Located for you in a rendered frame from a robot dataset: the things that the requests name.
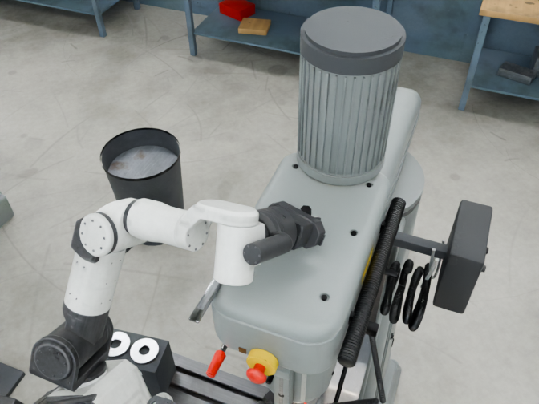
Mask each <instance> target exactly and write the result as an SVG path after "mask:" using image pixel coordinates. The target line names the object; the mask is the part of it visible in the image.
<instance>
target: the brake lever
mask: <svg viewBox="0 0 539 404"><path fill-rule="evenodd" d="M227 348H228V347H227V346H226V345H224V344H222V346H221V348H220V350H217V351H216V352H215V354H214V356H213V359H212V361H211V362H210V364H209V368H208V369H207V371H206V374H207V376H208V377H210V378H214V377H215V375H216V374H217V371H218V370H219V369H220V367H221V364H222V362H223V361H224V360H225V357H226V355H225V351H226V350H227Z"/></svg>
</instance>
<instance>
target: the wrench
mask: <svg viewBox="0 0 539 404"><path fill-rule="evenodd" d="M221 286H222V284H221V283H219V282H217V281H216V280H215V279H214V278H213V280H212V281H211V283H210V285H209V287H208V288H207V289H206V291H205V293H204V294H203V296H202V298H201V299H200V301H199V302H198V304H197V306H196V308H195V309H194V310H193V312H192V314H191V315H190V317H189V318H188V319H189V320H190V321H192V322H195V323H197V324H199V322H200V321H201V318H202V317H203V316H204V314H205V312H206V310H207V309H208V307H209V306H210V304H211V302H212V301H213V298H214V297H215V296H216V294H217V292H218V290H219V289H220V287H221Z"/></svg>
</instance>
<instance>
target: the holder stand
mask: <svg viewBox="0 0 539 404"><path fill-rule="evenodd" d="M121 359H127V360H128V361H130V362H131V363H132V364H133V365H135V366H137V368H138V369H139V371H140V373H141V375H142V378H143V380H144V382H145V384H146V386H147V388H148V391H149V393H150V395H151V396H152V397H153V396H155V395H157V394H159V393H167V391H168V388H169V385H170V383H171V381H172V378H173V375H174V373H175V371H176V366H175V362H174V359H173V355H172V351H171V347H170V344H169V341H166V340H163V339H159V338H155V337H149V336H144V335H141V334H137V333H130V332H127V331H123V330H119V329H114V333H113V338H112V342H111V349H110V353H109V357H108V358H107V359H106V360H105V361H110V360H121Z"/></svg>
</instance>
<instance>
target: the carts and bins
mask: <svg viewBox="0 0 539 404"><path fill-rule="evenodd" d="M177 142H178V143H179V141H178V139H177V138H176V137H175V136H174V135H172V134H171V133H169V132H167V131H164V130H161V129H157V128H152V127H143V128H137V129H132V130H129V131H125V132H123V133H120V134H118V135H117V136H115V137H113V138H112V139H110V140H109V141H108V142H107V143H106V144H105V145H104V147H103V149H102V151H101V153H100V163H101V161H102V164H103V166H102V168H103V169H104V171H105V172H106V175H107V178H108V180H109V183H110V185H111V189H112V191H113V193H114V195H115V198H116V200H123V199H127V198H133V199H142V198H145V199H150V200H155V201H159V202H162V203H164V204H166V205H169V206H171V207H174V208H180V209H184V197H183V186H182V176H181V165H180V154H181V151H180V147H179V144H180V143H179V144H178V143H177ZM102 153H103V154H102ZM101 156H102V158H101ZM143 244H144V245H148V246H156V245H162V244H164V243H160V242H150V241H149V242H146V243H143Z"/></svg>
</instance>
